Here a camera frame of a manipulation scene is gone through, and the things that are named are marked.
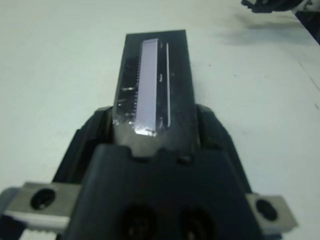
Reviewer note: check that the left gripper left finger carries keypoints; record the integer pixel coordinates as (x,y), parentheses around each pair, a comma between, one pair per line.
(80,150)

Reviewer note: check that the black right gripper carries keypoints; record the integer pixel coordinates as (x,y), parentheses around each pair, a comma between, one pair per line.
(272,5)

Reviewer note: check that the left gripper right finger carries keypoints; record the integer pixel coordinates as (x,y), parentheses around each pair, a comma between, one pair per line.
(220,150)

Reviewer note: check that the black printed box lid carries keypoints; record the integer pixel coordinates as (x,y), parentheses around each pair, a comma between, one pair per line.
(155,100)

